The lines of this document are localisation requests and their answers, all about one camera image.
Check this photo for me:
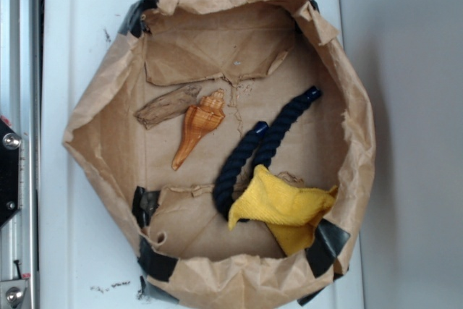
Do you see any orange spiral conch shell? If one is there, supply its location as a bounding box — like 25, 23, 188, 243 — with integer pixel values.
171, 88, 225, 171

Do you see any brown paper bag liner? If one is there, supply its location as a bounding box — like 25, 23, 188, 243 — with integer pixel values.
64, 0, 375, 308

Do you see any brown driftwood piece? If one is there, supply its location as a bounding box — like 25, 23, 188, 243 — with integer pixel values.
134, 84, 202, 130

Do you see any yellow folded cloth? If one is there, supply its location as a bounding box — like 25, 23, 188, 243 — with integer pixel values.
228, 164, 338, 256

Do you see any white plastic bin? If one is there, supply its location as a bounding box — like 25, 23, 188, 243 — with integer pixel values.
40, 0, 364, 308

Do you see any dark blue thick rope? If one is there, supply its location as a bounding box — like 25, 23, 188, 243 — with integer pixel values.
212, 85, 323, 224

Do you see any black metal bracket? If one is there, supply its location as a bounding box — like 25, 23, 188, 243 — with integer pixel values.
0, 119, 22, 227

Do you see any aluminium frame rail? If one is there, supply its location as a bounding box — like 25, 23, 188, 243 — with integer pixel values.
1, 0, 41, 308

